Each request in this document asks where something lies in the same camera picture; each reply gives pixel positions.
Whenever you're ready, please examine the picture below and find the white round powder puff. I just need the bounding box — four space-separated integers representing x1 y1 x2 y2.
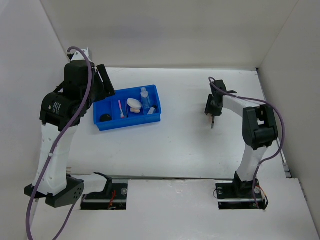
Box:
127 98 142 110

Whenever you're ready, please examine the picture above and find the small clear bottle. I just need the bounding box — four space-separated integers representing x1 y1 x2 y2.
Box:
147 105 158 115

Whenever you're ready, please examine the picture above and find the pink makeup brush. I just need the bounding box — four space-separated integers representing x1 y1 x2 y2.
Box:
118 100 125 119

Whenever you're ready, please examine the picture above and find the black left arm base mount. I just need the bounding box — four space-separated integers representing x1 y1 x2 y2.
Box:
79 172 129 211

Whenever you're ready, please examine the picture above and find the black white checkered eyeliner pen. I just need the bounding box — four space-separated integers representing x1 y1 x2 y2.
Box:
211 116 215 129

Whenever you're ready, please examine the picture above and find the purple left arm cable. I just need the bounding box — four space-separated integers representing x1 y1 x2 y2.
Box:
26 46 93 240

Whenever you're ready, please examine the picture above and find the beige makeup sponge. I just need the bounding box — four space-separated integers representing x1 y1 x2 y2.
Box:
130 107 141 114

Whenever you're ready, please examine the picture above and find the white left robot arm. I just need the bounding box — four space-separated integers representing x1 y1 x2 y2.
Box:
24 47 116 208

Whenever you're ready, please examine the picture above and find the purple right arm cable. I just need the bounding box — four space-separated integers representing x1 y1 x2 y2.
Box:
208 76 286 208

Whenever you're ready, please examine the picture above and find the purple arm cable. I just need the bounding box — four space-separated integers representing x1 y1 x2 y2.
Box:
208 76 286 208
26 46 93 240

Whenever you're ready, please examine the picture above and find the pale pink lipstick tube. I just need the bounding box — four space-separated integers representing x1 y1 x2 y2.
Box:
208 115 212 125

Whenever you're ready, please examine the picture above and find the blue plastic organizer tray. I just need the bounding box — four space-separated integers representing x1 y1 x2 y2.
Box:
93 85 162 131

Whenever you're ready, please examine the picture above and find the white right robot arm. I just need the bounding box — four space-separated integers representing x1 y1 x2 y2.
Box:
204 77 279 197

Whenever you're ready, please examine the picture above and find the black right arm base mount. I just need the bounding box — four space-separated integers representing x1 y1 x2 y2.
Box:
214 173 269 210

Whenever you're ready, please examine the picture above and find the black round compact jar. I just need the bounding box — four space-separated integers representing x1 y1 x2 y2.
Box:
99 113 112 123

